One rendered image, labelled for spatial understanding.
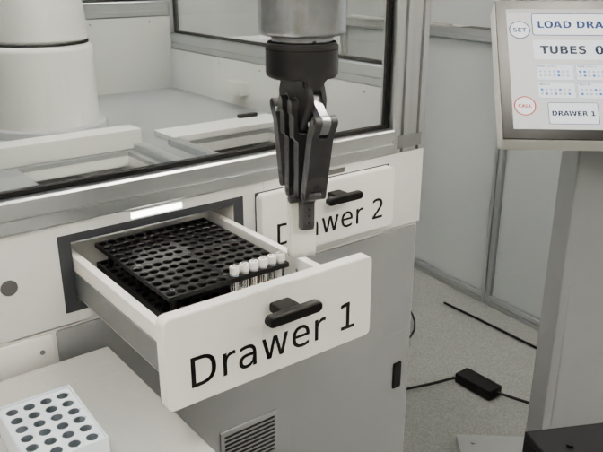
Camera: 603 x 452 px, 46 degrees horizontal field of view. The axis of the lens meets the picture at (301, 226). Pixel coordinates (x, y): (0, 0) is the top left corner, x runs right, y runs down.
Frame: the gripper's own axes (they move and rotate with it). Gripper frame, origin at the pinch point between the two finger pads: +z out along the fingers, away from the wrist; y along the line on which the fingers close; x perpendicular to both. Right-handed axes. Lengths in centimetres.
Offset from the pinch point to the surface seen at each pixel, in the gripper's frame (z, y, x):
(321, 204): 10.3, 34.1, -18.2
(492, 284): 91, 136, -139
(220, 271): 9.5, 12.2, 6.0
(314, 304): 8.4, -3.0, -0.3
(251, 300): 7.5, -1.1, 6.4
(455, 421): 99, 77, -82
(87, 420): 20.0, 1.9, 24.9
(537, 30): -15, 47, -71
